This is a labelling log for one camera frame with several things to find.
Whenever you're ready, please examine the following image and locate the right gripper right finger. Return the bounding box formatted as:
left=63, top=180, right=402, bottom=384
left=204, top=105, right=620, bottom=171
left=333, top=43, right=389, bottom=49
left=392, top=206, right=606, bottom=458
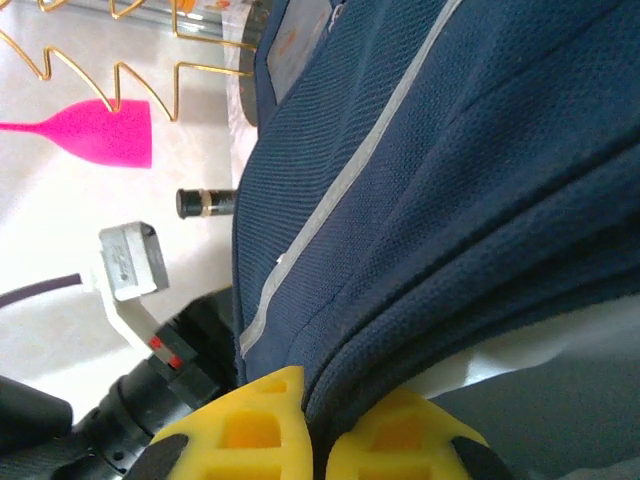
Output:
left=324, top=387, right=507, bottom=480

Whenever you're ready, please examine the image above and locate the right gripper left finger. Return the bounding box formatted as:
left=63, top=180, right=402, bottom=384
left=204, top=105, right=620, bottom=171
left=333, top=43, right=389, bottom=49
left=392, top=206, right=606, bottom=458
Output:
left=132, top=364, right=315, bottom=480

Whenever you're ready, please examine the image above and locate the navy blue backpack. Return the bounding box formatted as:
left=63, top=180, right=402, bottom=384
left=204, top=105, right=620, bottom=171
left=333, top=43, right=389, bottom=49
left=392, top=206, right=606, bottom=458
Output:
left=230, top=0, right=640, bottom=441

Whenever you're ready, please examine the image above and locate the small dark bottle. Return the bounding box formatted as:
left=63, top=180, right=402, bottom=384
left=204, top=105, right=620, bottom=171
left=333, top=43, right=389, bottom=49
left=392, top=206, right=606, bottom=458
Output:
left=174, top=186, right=239, bottom=221

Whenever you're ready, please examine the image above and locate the pink plastic wine glass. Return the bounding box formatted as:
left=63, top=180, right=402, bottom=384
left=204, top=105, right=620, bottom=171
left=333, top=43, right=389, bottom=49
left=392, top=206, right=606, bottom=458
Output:
left=0, top=98, right=154, bottom=170

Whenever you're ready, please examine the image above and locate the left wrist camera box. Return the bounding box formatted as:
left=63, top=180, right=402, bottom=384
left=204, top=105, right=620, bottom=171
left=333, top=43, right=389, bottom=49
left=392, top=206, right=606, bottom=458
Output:
left=81, top=221, right=171, bottom=301

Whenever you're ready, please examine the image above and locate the gold wire glass rack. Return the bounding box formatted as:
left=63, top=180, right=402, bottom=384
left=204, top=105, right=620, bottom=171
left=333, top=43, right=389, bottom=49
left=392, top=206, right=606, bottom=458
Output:
left=0, top=0, right=261, bottom=127

